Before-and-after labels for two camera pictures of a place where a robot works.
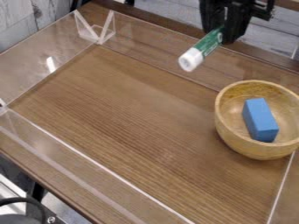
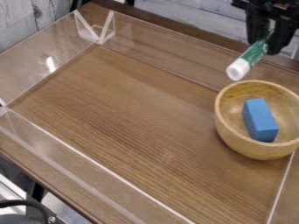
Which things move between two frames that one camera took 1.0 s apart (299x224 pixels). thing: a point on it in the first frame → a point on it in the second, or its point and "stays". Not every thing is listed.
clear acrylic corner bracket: x=96 y=34 stays
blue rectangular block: x=259 y=120 stays
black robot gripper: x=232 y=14 → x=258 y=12
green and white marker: x=191 y=58 → x=238 y=66
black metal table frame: x=35 y=192 stays
